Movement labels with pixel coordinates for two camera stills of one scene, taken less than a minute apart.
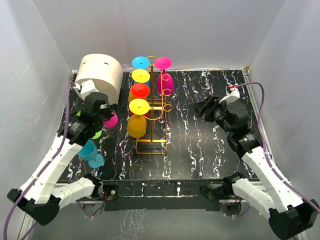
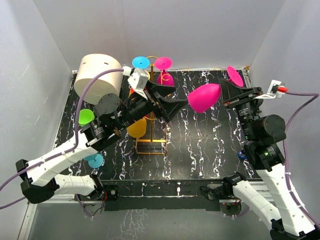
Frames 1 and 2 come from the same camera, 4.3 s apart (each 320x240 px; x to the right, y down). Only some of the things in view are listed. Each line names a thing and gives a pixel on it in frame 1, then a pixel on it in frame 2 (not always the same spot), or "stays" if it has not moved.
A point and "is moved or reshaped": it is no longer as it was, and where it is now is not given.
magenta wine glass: x=163 y=63 stays
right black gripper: x=208 y=106 to x=229 y=91
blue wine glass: x=141 y=62 stays
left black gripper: x=108 y=114 to x=167 y=108
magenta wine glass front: x=112 y=122 is moved or reshaped
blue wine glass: x=89 y=152 stays
